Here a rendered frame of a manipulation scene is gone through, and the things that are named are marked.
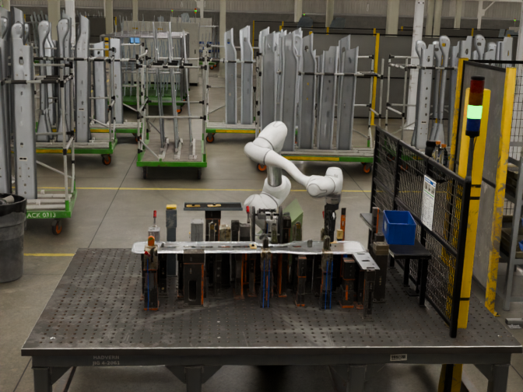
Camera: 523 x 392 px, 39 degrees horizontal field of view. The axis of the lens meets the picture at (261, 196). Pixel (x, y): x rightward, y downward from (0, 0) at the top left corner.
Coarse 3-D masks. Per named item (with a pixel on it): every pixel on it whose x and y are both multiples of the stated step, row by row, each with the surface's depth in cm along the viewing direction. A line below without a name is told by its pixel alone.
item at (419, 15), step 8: (416, 0) 1527; (424, 0) 1524; (416, 8) 1528; (416, 16) 1531; (416, 24) 1535; (416, 32) 1539; (416, 56) 1551; (416, 64) 1555; (416, 72) 1560; (416, 80) 1564; (416, 88) 1568; (408, 96) 1586; (408, 112) 1585; (408, 120) 1585; (408, 128) 1584
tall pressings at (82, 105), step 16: (16, 16) 1105; (64, 16) 1135; (80, 16) 1120; (16, 32) 1109; (48, 32) 1120; (64, 32) 1118; (80, 32) 1124; (64, 48) 1127; (80, 48) 1123; (80, 64) 1126; (80, 80) 1130; (64, 96) 1137; (80, 96) 1134; (48, 112) 1164; (80, 112) 1139; (48, 128) 1161; (80, 128) 1143
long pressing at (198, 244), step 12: (132, 252) 422; (168, 252) 422; (180, 252) 423; (216, 252) 425; (228, 252) 426; (240, 252) 426; (252, 252) 427; (276, 252) 428; (288, 252) 429; (300, 252) 428; (312, 252) 429; (336, 252) 430; (348, 252) 431; (360, 252) 431
